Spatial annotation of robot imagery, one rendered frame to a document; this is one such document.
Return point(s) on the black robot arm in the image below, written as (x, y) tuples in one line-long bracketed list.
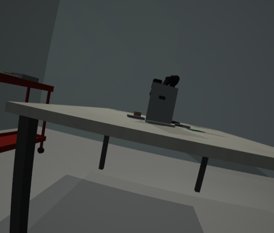
[(172, 80)]

